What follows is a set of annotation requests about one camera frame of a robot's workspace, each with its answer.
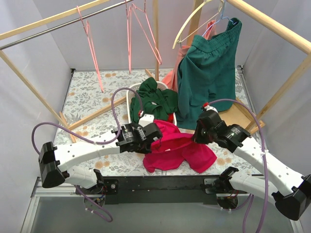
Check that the white laundry basket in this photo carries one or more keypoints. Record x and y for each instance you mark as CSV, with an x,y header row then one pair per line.
x,y
130,95

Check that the dark green garment in basket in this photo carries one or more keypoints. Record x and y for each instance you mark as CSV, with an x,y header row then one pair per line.
x,y
157,102

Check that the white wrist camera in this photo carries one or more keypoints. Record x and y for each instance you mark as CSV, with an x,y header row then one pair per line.
x,y
146,119
207,107

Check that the cream wooden hanger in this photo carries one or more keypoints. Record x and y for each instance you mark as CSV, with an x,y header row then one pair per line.
x,y
193,20

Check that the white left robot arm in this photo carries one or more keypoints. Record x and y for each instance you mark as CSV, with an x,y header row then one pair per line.
x,y
59,164

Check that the salmon garment on hanger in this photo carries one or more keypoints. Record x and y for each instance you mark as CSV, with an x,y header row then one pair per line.
x,y
171,78

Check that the pink wire hanger left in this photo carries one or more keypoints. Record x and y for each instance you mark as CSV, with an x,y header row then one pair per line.
x,y
88,33

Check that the pink wire hanger middle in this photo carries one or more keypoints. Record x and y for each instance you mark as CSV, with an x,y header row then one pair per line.
x,y
129,26

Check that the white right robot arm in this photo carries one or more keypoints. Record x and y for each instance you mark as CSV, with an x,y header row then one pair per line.
x,y
287,189

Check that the pink wire hanger right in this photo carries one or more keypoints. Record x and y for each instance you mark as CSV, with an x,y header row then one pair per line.
x,y
147,31

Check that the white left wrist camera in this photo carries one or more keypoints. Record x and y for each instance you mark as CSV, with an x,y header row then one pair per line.
x,y
146,119

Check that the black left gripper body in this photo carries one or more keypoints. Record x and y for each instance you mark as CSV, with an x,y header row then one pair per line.
x,y
153,132

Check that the pink wire hanger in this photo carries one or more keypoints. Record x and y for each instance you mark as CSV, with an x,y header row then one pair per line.
x,y
88,33
147,31
129,26

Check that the red garment in basket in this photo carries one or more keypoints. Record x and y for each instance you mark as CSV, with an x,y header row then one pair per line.
x,y
171,118

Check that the magenta t shirt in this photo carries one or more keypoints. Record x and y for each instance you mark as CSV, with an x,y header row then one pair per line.
x,y
174,148

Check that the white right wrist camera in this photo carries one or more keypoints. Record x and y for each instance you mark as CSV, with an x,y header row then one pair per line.
x,y
207,107

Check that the teal shorts on hanger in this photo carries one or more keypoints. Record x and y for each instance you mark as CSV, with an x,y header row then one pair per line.
x,y
207,74

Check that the metal hanging rail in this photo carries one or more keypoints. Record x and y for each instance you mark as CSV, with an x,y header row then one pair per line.
x,y
60,24

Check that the wooden clothes rack frame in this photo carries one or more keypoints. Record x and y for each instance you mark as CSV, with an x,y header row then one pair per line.
x,y
266,21

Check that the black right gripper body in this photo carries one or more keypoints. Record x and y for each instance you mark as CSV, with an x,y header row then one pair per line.
x,y
200,131

